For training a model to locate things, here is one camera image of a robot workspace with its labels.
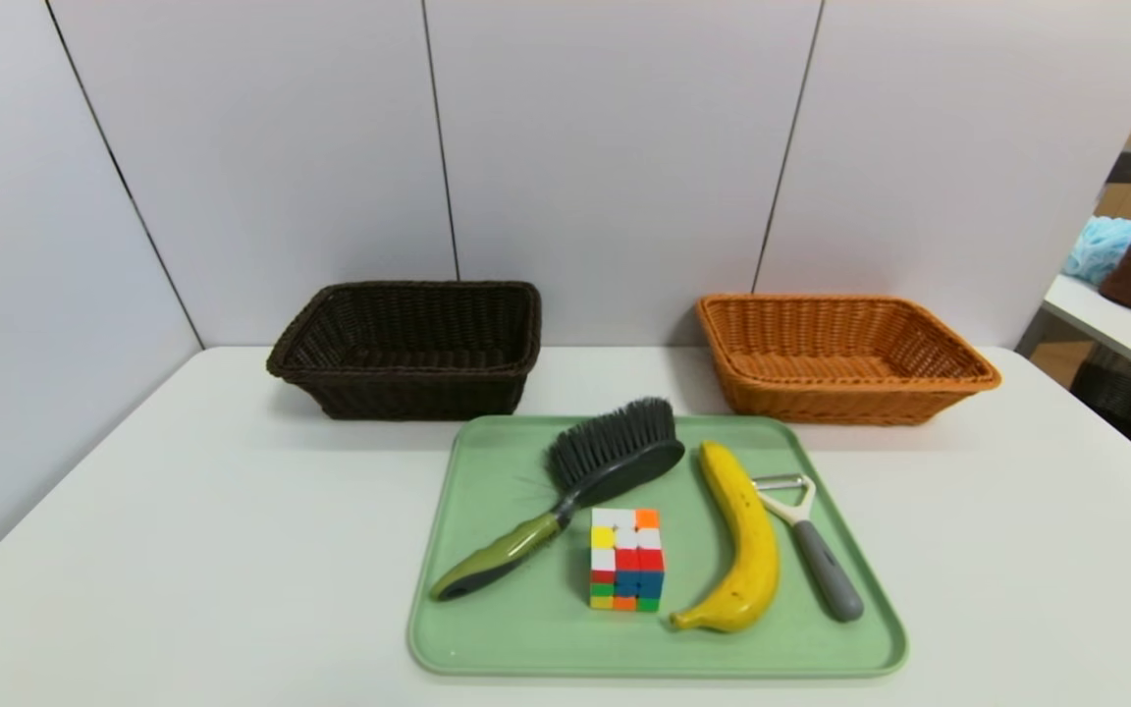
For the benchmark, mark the multicoloured puzzle cube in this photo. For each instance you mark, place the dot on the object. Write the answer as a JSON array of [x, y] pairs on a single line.
[[627, 565]]

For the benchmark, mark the yellow banana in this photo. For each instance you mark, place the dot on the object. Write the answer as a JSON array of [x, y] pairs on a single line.
[[752, 550]]

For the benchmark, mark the dark brown wicker basket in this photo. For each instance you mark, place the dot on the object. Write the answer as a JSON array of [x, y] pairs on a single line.
[[408, 393]]

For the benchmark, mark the orange wicker basket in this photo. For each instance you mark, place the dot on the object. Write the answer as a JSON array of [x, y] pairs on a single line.
[[821, 398]]

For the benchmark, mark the light green plastic tray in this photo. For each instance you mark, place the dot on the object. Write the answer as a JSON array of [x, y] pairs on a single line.
[[526, 628]]

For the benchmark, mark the light blue fluffy cloth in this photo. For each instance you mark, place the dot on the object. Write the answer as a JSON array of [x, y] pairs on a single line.
[[1096, 245]]

